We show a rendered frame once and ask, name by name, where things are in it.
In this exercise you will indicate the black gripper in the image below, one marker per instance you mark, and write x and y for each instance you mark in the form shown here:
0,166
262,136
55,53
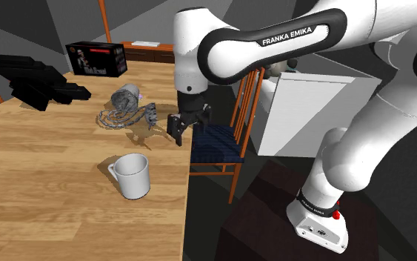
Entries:
190,106

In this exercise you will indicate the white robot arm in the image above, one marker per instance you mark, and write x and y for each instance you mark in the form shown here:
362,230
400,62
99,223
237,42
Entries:
374,123

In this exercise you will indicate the orange chair with blue seat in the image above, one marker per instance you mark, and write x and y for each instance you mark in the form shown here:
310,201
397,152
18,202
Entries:
215,144

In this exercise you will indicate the grey round can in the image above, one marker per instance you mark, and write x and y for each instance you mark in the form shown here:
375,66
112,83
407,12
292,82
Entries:
125,97

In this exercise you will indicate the brown sideboard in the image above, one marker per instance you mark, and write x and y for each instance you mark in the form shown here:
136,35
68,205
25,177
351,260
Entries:
146,53

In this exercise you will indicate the white mug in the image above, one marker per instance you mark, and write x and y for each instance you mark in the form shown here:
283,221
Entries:
133,177

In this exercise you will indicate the white cabinet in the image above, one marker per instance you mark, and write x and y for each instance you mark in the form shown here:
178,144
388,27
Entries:
302,115

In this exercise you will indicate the black printed box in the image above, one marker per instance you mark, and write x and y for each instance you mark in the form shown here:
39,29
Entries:
96,59

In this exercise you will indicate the dark red robot stand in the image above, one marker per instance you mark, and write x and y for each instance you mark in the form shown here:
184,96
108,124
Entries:
266,224

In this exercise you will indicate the black stacked blocks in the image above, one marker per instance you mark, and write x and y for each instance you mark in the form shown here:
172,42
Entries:
34,83

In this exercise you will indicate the light wooden table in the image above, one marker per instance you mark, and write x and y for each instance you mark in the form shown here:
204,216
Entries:
49,217

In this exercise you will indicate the orange wooden post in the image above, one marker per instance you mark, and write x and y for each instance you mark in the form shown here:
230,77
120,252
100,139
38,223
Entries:
104,21

